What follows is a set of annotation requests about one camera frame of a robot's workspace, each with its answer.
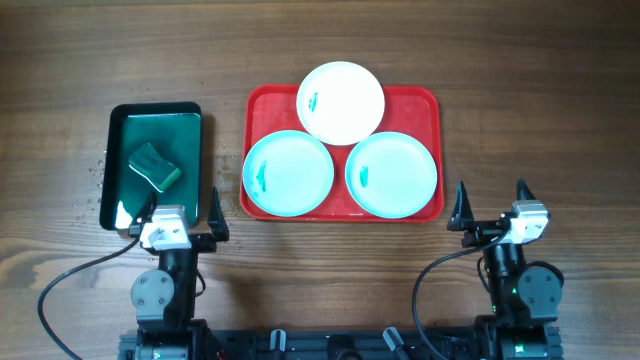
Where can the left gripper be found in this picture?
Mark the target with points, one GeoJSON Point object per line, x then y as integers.
{"type": "Point", "coordinates": [203, 242]}

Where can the white round plate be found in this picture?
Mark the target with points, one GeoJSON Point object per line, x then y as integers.
{"type": "Point", "coordinates": [340, 103]}

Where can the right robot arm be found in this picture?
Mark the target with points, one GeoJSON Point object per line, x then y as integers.
{"type": "Point", "coordinates": [525, 295]}

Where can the red plastic tray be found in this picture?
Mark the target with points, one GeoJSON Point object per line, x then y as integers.
{"type": "Point", "coordinates": [412, 110]}

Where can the light blue plate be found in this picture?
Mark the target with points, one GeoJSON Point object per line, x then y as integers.
{"type": "Point", "coordinates": [391, 175]}
{"type": "Point", "coordinates": [288, 173]}

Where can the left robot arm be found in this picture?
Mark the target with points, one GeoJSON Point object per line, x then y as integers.
{"type": "Point", "coordinates": [164, 298]}

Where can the green dish sponge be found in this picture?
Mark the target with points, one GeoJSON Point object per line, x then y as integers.
{"type": "Point", "coordinates": [150, 165]}

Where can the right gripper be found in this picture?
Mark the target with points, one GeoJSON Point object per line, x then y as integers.
{"type": "Point", "coordinates": [460, 219]}

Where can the black tray with green water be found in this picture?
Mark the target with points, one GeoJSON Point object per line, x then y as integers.
{"type": "Point", "coordinates": [174, 130]}

